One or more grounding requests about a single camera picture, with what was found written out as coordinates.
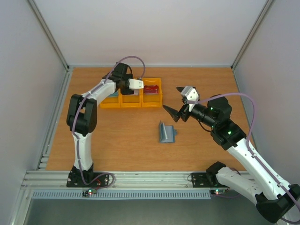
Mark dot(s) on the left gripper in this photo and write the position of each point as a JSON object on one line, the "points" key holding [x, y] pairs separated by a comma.
{"points": [[127, 92]]}

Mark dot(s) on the right yellow bin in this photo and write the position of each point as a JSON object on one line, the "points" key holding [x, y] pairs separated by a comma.
{"points": [[152, 100]]}

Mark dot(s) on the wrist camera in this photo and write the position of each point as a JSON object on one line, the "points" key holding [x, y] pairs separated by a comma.
{"points": [[190, 97], [135, 84]]}

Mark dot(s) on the aluminium front rail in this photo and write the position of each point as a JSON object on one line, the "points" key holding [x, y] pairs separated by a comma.
{"points": [[147, 180]]}

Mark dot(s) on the circuit board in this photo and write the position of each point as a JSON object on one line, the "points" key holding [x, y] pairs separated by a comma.
{"points": [[89, 192], [219, 191]]}

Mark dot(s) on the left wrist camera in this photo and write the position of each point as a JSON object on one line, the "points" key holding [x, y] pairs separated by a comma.
{"points": [[135, 84]]}

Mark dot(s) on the teal cards stack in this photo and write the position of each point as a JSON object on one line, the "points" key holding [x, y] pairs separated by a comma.
{"points": [[114, 95]]}

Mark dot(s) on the yellow bin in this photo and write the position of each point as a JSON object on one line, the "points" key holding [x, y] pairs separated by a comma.
{"points": [[152, 100], [110, 102], [132, 101]]}

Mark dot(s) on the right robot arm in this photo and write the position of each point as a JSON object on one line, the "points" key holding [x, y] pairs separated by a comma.
{"points": [[271, 194]]}

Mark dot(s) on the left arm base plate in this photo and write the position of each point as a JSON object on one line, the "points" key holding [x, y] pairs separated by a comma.
{"points": [[90, 179]]}

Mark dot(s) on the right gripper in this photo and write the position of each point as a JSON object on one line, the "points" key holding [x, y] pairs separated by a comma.
{"points": [[184, 112]]}

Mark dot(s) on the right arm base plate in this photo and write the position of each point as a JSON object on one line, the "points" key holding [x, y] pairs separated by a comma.
{"points": [[202, 180]]}

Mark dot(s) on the grey slotted cable duct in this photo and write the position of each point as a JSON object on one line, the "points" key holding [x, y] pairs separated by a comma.
{"points": [[123, 194]]}

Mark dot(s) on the left circuit board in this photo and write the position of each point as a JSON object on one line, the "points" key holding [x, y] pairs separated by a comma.
{"points": [[89, 192]]}

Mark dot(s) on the teal card holder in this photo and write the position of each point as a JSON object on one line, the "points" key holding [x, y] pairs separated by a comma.
{"points": [[167, 133]]}

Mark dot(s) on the middle yellow bin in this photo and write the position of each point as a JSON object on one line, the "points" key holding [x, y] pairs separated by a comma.
{"points": [[132, 101]]}

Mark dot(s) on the left yellow bin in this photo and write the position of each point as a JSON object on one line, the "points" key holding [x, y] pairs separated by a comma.
{"points": [[110, 102]]}

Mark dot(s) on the right circuit board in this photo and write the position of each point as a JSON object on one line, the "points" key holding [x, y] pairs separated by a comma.
{"points": [[219, 191]]}

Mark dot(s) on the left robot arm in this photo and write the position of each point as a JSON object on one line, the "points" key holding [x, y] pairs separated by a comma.
{"points": [[82, 115]]}

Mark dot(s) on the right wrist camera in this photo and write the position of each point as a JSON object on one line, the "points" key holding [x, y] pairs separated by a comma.
{"points": [[190, 97]]}

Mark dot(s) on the red cards stack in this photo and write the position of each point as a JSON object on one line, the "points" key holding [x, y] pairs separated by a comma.
{"points": [[151, 90]]}

